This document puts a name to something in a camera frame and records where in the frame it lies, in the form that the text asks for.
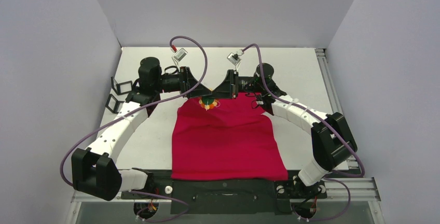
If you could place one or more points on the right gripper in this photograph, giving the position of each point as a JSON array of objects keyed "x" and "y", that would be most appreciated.
[{"x": 233, "y": 83}]

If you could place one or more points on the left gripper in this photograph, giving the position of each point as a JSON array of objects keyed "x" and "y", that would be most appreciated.
[{"x": 201, "y": 90}]

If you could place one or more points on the orange yellow pompom brooch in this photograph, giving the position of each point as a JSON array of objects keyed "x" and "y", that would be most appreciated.
[{"x": 208, "y": 103}]

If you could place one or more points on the red t-shirt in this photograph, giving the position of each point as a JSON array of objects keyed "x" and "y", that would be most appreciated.
[{"x": 228, "y": 139}]

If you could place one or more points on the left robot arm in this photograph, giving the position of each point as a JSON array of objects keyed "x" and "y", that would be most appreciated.
[{"x": 94, "y": 169}]

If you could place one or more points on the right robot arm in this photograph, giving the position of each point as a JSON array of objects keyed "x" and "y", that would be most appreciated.
[{"x": 331, "y": 137}]

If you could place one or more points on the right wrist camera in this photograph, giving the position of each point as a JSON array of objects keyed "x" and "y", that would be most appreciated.
[{"x": 235, "y": 57}]

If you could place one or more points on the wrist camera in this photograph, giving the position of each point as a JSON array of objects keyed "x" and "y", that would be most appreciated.
[
  {"x": 235, "y": 57},
  {"x": 179, "y": 55}
]

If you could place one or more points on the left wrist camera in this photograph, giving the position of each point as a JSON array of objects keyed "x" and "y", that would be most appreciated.
[{"x": 179, "y": 55}]

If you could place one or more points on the black frame stand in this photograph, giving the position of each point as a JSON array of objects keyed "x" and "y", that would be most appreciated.
[
  {"x": 121, "y": 88},
  {"x": 113, "y": 104}
]

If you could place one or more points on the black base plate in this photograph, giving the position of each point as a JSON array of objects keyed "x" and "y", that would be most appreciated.
[{"x": 231, "y": 196}]

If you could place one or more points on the aluminium front rail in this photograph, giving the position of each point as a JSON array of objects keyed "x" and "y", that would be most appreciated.
[{"x": 349, "y": 200}]

